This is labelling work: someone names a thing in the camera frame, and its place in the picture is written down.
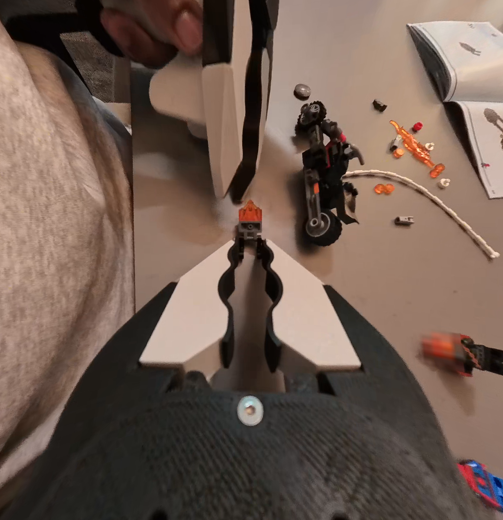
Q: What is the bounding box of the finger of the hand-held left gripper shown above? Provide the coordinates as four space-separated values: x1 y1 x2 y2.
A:
260 51 274 157
203 0 263 204

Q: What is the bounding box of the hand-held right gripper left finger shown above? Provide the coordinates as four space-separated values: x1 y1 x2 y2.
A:
138 239 242 388

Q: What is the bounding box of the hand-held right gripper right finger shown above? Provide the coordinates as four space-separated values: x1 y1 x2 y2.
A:
260 239 363 391

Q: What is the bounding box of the small black lego assembly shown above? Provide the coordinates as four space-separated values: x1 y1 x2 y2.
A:
236 200 263 261

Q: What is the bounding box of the lego instruction booklet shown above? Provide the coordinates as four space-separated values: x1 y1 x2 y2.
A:
407 21 503 200

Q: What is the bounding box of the black lego motorcycle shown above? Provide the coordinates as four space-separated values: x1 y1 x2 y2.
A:
294 101 365 247

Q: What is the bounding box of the black flaming lego minifigure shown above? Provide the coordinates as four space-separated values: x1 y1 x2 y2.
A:
421 332 503 378

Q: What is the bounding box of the branched orange lego flame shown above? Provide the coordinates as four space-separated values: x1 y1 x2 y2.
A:
389 120 437 168

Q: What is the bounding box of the blue red lego figure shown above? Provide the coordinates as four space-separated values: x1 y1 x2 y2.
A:
457 459 503 510

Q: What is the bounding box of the person's left hand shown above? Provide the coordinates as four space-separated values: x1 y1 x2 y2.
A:
100 0 203 67

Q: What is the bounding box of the white lego chain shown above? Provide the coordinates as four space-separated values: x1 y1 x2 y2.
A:
343 170 501 261

